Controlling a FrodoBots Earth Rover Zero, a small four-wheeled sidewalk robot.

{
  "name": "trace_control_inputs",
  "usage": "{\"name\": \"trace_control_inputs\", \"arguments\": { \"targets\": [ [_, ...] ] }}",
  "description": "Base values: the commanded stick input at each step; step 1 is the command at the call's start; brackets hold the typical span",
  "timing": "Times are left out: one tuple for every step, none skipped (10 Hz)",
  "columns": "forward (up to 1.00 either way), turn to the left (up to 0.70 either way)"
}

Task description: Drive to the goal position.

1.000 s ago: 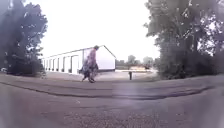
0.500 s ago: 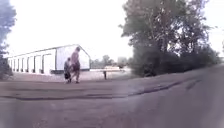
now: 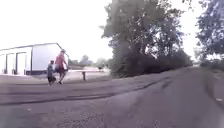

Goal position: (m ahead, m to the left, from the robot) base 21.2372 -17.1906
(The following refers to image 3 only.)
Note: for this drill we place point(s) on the distant trees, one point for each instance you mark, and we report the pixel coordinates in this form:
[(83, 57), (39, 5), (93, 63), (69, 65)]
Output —
[(85, 62)]

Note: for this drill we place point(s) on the large dark tree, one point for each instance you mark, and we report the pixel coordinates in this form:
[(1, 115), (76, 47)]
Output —
[(143, 40)]

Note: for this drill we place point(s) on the grey asphalt road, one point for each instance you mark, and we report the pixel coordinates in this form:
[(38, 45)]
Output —
[(133, 106)]

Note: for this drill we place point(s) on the person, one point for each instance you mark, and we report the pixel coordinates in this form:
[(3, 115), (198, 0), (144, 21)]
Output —
[(60, 63), (50, 71)]

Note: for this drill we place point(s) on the white building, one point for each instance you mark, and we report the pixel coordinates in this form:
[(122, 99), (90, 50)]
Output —
[(41, 56)]

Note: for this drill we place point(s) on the pale paved yard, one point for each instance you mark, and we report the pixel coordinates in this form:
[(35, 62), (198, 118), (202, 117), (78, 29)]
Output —
[(20, 78)]

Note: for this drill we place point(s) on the row of trees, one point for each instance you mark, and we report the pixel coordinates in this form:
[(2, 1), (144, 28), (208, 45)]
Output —
[(213, 30)]

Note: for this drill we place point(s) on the short dark post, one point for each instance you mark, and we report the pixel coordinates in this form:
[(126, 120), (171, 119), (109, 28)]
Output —
[(83, 76)]

